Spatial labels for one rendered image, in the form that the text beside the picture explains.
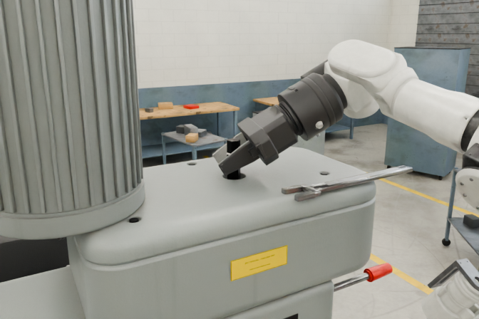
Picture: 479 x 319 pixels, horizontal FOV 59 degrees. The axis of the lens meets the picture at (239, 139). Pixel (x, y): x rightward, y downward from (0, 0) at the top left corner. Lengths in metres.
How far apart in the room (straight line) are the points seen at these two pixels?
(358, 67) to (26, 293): 0.57
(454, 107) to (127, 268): 0.44
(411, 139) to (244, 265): 6.32
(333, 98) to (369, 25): 9.42
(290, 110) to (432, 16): 9.13
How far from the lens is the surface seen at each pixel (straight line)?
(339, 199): 0.64
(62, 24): 0.47
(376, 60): 0.65
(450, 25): 9.47
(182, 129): 5.54
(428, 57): 6.63
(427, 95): 0.62
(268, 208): 0.58
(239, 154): 0.63
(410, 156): 6.90
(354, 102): 0.69
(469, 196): 0.60
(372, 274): 0.80
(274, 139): 0.63
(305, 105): 0.64
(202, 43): 7.73
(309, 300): 0.70
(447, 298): 0.93
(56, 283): 0.70
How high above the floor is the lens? 2.11
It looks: 14 degrees down
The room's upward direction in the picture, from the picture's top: straight up
